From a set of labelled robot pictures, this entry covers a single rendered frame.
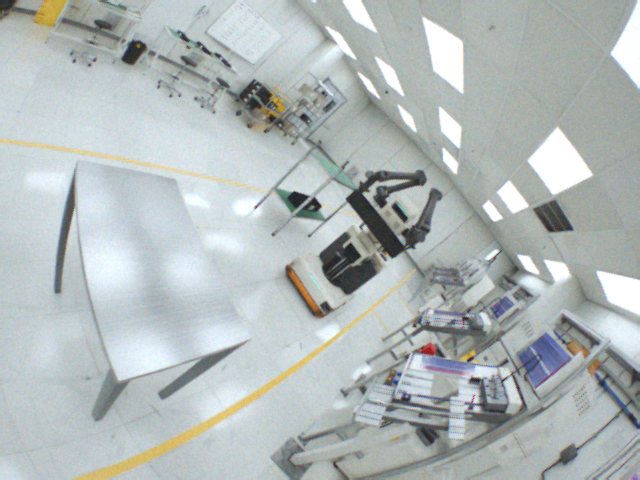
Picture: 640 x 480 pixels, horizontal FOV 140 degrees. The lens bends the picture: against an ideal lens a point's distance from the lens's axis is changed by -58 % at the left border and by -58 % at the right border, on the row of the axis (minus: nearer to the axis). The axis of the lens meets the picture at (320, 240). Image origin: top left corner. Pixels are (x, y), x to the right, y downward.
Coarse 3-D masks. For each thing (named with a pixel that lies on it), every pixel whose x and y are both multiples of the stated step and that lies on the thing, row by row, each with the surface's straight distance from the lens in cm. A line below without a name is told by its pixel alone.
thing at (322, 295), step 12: (288, 264) 274; (300, 264) 266; (312, 264) 273; (300, 276) 268; (312, 276) 262; (324, 276) 276; (300, 288) 269; (312, 288) 263; (324, 288) 261; (336, 288) 280; (312, 300) 266; (324, 300) 260; (336, 300) 265; (348, 300) 300; (324, 312) 264
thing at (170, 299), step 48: (96, 192) 92; (144, 192) 101; (96, 240) 79; (144, 240) 86; (192, 240) 96; (96, 288) 71; (144, 288) 75; (192, 288) 83; (144, 336) 68; (192, 336) 74; (240, 336) 84
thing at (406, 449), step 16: (416, 416) 199; (432, 416) 225; (368, 432) 216; (368, 448) 194; (384, 448) 181; (400, 448) 179; (416, 448) 182; (432, 448) 204; (448, 448) 232; (336, 464) 205; (352, 464) 200; (368, 464) 195; (384, 464) 192; (400, 464) 189; (432, 464) 196
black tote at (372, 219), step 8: (352, 192) 211; (352, 200) 210; (360, 200) 208; (360, 208) 208; (368, 208) 206; (360, 216) 207; (368, 216) 205; (376, 216) 204; (368, 224) 205; (376, 224) 204; (384, 224) 203; (376, 232) 203; (384, 232) 202; (392, 232) 218; (384, 240) 202; (392, 240) 201; (384, 248) 202; (392, 248) 201; (400, 248) 200; (392, 256) 201
